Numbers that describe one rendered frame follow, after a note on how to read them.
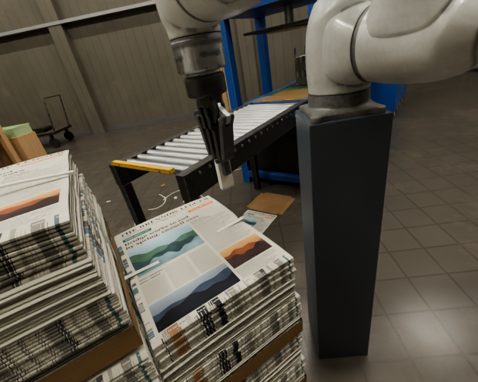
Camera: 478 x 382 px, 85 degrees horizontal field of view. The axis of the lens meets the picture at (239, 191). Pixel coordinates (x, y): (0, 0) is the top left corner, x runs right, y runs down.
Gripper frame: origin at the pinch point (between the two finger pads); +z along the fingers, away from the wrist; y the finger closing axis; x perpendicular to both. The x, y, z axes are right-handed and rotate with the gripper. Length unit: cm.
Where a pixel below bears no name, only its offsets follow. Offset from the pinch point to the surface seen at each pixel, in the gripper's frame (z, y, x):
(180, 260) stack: 13.1, 3.0, -15.5
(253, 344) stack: 27.8, 18.5, -10.5
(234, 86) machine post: 2, -159, 104
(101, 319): 4.0, 17.3, -29.6
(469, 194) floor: 96, -9, 196
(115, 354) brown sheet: 11.1, 16.9, -30.4
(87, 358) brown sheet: 8.9, 16.9, -33.2
